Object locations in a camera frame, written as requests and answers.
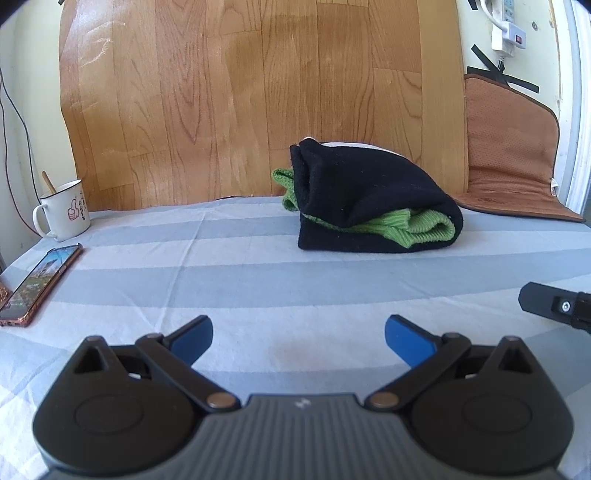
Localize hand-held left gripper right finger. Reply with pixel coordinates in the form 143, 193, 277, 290
365, 315, 539, 411

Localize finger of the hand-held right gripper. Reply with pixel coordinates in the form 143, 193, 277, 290
518, 282, 591, 336

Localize brown seat cushion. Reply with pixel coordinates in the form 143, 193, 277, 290
450, 74, 588, 224

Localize white power strip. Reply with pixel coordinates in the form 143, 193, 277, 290
479, 0, 520, 24

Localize navy green striped sweater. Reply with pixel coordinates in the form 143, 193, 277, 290
270, 137, 464, 255

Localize black tape strip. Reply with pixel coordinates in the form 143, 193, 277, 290
502, 75, 539, 93
470, 43, 505, 76

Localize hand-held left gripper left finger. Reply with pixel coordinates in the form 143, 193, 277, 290
74, 315, 242, 414

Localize white enamel mug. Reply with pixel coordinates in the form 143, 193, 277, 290
32, 178, 92, 243

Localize dark wall cable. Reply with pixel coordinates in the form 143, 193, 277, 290
0, 68, 41, 237

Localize wood grain board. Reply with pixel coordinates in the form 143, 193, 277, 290
58, 0, 470, 212

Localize smartphone with pink case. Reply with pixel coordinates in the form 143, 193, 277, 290
0, 243, 84, 328

